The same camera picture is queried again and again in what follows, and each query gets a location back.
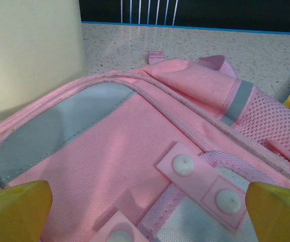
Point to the cream knife block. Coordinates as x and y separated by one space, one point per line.
31 55

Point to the pink student backpack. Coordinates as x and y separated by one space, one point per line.
125 141

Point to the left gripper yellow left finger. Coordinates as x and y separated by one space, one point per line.
14 214

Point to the blue table edge trim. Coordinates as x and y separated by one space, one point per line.
210 28

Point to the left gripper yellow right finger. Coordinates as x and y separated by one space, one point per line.
278 216

